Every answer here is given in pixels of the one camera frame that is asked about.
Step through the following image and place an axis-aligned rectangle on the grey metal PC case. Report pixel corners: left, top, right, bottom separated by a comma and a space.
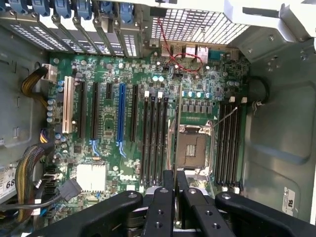
0, 0, 316, 237

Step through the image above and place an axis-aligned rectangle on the power supply with white label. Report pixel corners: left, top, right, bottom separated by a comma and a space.
0, 159, 22, 204

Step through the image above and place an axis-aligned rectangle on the black looped cable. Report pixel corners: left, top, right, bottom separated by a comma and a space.
244, 75, 270, 106

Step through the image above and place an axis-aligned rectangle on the thin red wire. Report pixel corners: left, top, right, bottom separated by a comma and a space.
157, 17, 203, 74

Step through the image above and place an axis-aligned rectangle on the long black expansion slot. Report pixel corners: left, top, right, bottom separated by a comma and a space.
129, 84, 139, 143
78, 79, 86, 139
90, 81, 100, 140

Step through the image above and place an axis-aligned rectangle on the silver chipset heatsink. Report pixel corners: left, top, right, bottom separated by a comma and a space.
76, 163, 107, 193

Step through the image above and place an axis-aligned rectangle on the white expansion slot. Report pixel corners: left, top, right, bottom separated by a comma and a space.
62, 76, 75, 134

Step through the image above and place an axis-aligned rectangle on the thin silver locking lever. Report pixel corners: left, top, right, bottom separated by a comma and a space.
212, 106, 239, 128

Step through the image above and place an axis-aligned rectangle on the braided yellow black wire bundle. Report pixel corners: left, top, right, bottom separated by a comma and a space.
14, 145, 54, 223

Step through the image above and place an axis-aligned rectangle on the green Dell motherboard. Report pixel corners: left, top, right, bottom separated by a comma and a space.
48, 54, 249, 224

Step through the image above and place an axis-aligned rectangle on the white power connector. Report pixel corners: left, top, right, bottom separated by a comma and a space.
41, 63, 59, 82

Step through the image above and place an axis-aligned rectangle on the blue slot cover clip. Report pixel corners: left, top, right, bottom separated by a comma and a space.
10, 0, 31, 15
98, 0, 116, 18
54, 0, 74, 20
31, 0, 52, 17
119, 1, 136, 26
76, 0, 94, 21

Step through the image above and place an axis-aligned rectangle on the blue expansion slot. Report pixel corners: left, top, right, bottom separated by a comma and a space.
117, 83, 126, 145

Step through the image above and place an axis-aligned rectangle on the black RAM slot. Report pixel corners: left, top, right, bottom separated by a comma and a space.
221, 97, 234, 193
160, 97, 170, 175
227, 103, 239, 188
233, 97, 247, 195
154, 91, 163, 188
147, 96, 157, 188
216, 102, 227, 187
140, 91, 150, 188

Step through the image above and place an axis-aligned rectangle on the CPU socket with metal frame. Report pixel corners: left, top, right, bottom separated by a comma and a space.
167, 120, 216, 175

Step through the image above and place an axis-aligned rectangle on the white sticker on case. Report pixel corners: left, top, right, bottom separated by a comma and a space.
280, 186, 301, 218

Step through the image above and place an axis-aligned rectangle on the black cable with flat plug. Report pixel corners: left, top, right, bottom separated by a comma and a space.
0, 178, 83, 212

